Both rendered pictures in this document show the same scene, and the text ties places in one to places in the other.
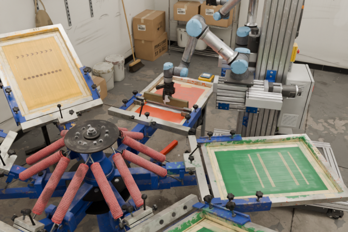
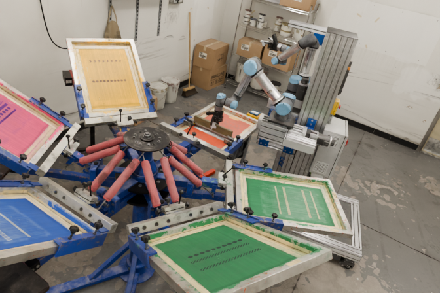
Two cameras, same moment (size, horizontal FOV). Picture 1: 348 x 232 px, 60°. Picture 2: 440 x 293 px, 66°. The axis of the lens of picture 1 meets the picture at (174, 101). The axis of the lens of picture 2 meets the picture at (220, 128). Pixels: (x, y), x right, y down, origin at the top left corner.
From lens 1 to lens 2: 0.56 m
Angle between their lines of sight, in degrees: 2
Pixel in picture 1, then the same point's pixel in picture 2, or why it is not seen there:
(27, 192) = (80, 176)
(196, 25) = (252, 65)
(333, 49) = (387, 115)
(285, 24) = (330, 80)
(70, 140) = (129, 138)
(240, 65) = (283, 108)
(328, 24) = (385, 89)
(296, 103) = (329, 153)
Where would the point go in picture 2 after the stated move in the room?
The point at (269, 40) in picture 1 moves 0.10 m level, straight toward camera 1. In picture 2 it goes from (315, 91) to (312, 95)
